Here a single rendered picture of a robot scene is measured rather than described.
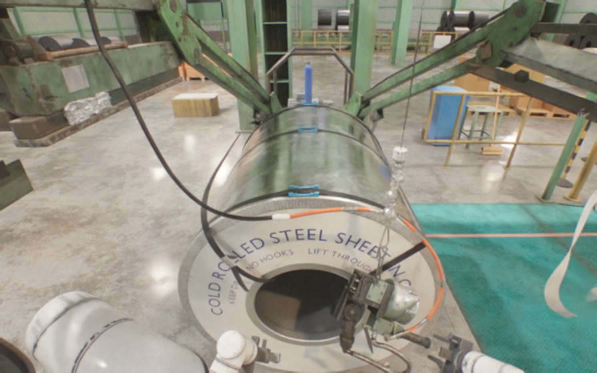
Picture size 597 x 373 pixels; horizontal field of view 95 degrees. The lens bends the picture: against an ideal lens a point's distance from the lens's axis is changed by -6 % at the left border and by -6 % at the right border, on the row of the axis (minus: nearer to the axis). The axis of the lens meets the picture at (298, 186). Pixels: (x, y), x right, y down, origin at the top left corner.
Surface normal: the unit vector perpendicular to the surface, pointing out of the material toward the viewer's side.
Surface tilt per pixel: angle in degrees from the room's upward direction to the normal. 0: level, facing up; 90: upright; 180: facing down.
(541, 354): 0
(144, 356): 29
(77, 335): 17
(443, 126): 93
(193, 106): 90
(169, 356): 48
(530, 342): 0
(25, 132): 90
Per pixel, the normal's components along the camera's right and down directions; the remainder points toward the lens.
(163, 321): -0.01, -0.87
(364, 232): -0.04, 0.50
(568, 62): -0.76, -0.48
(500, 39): -0.94, 0.18
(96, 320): 0.11, -0.95
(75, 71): 1.00, 0.01
